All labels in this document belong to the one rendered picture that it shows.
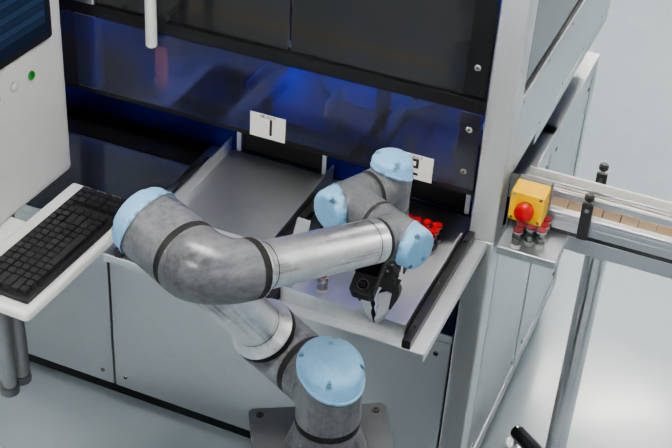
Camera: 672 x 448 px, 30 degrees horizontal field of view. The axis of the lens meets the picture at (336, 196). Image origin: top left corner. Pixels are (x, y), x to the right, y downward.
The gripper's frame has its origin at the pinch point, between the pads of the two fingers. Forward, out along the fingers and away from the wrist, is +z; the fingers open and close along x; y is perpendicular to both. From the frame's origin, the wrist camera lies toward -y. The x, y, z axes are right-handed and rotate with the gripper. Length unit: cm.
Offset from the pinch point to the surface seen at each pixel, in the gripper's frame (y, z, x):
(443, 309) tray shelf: 13.2, 3.5, -9.8
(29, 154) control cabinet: 17, -1, 89
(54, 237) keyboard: 5, 9, 75
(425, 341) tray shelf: 2.4, 3.5, -9.9
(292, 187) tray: 39, 3, 34
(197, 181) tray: 30, 2, 54
